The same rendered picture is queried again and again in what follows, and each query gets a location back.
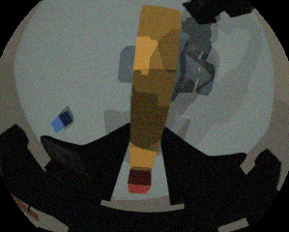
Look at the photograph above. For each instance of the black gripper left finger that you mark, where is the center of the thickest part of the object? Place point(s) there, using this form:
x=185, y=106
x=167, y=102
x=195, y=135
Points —
x=100, y=161

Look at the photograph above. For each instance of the yellow bar with red block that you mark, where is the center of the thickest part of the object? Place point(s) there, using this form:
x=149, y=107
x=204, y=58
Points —
x=154, y=66

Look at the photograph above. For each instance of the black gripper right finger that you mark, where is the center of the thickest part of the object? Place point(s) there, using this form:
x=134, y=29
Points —
x=187, y=169

